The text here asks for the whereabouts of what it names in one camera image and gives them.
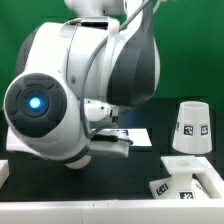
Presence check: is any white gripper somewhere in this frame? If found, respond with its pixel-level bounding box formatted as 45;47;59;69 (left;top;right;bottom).
88;129;130;158

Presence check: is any white lamp base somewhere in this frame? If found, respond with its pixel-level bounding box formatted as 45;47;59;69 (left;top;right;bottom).
149;156;210;200

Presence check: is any white lamp bulb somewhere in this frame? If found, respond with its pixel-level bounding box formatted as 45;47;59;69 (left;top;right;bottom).
66;156;91;170

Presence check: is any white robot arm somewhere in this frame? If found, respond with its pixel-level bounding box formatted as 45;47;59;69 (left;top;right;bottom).
3;0;160;163

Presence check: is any white lamp shade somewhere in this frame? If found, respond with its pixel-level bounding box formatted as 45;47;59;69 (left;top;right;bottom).
172;101;212;154

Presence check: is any white marker sheet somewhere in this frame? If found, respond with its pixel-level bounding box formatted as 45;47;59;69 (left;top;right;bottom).
99;128;152;147

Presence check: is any white left fence block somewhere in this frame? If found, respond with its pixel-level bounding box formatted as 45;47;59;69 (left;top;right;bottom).
0;160;9;188

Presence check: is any white front fence rail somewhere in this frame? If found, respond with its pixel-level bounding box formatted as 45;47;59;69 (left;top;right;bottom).
0;199;224;224

